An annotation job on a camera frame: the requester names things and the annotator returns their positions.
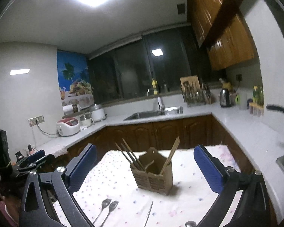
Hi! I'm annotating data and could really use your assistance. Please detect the metal chopstick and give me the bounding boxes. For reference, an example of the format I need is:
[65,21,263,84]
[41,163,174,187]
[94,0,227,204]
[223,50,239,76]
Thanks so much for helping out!
[121,143,141,170]
[144,201,154,227]

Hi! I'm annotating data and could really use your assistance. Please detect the person's left hand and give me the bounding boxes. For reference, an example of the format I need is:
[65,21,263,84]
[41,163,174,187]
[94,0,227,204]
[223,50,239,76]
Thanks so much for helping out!
[0,176,21,226]

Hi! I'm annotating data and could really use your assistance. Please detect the white red rice cooker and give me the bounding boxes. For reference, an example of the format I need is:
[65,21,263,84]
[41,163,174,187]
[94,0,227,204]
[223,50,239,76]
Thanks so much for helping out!
[56,118,80,137]

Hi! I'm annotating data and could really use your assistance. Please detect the white dotted table cloth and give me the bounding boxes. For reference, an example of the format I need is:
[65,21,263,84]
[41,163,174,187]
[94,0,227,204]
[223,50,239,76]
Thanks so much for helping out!
[53,143,243,227]

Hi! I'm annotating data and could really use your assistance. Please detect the metal spoon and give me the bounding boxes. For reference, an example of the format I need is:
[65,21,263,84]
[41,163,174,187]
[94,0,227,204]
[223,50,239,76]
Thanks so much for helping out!
[185,220,196,227]

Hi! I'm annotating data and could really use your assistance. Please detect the small white pot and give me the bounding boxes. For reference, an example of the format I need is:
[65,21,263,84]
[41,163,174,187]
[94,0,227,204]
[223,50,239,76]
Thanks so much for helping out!
[79,112,94,128]

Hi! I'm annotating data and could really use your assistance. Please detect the silver rice cooker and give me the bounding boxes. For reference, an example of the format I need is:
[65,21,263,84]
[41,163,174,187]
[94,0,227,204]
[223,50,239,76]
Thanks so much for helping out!
[90,104,106,122]

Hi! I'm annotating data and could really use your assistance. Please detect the spice jar rack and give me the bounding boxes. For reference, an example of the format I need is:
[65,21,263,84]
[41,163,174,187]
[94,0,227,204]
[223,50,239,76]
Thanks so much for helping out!
[249,102,264,117]

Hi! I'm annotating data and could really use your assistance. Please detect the wooden utensil holder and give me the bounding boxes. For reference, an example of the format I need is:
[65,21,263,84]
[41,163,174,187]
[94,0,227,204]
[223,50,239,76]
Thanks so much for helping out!
[130,147,173,195]

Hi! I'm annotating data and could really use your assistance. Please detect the stainless electric kettle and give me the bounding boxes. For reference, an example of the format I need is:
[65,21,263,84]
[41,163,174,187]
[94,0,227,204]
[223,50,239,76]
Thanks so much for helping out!
[220,88,232,108]

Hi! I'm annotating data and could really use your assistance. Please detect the green oil bottle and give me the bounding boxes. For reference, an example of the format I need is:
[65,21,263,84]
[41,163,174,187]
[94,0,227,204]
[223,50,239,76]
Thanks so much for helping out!
[252,86,260,104]

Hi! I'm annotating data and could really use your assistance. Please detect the stainless steel sink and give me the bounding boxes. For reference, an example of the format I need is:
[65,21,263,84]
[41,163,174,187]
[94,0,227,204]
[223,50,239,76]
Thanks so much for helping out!
[124,106,183,121]

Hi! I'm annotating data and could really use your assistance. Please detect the dish drying rack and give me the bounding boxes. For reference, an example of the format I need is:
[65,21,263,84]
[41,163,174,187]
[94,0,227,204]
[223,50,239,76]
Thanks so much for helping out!
[181,81,213,106]

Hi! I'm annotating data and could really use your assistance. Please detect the white faucet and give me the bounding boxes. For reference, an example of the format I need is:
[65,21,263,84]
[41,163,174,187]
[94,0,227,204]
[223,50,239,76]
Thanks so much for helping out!
[147,88,165,111]

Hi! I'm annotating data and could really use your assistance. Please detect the wooden cutting board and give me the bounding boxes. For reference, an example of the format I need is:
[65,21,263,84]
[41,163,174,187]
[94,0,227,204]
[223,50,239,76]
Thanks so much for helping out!
[180,75,201,91]

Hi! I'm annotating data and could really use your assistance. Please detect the yellow dish soap bottle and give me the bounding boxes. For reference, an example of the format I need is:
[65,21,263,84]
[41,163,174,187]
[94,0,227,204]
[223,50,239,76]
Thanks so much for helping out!
[152,79,158,95]

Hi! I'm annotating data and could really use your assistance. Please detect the upper wooden cabinets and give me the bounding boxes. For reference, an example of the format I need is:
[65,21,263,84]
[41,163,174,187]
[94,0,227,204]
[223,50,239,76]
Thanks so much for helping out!
[187,0,256,71]

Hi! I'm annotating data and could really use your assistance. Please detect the wall power socket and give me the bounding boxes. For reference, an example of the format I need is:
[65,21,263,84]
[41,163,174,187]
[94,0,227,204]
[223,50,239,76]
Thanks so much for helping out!
[28,115,45,127]

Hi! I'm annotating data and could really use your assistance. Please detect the fruit beach wall poster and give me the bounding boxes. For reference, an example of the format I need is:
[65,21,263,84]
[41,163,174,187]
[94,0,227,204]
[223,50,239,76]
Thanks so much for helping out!
[57,50,94,109]

